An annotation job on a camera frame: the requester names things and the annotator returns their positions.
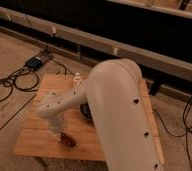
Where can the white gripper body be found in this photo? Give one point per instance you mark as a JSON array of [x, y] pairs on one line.
[[57, 124]]

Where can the brown dried pepper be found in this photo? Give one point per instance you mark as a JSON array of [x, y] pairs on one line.
[[67, 140]]

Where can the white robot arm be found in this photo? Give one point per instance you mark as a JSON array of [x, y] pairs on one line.
[[112, 91]]

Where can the wooden table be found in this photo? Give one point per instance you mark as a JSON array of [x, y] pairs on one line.
[[36, 139]]

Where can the black bowl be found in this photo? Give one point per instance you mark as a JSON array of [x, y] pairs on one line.
[[85, 110]]

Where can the black power adapter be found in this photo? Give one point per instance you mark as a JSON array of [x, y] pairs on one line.
[[34, 63]]

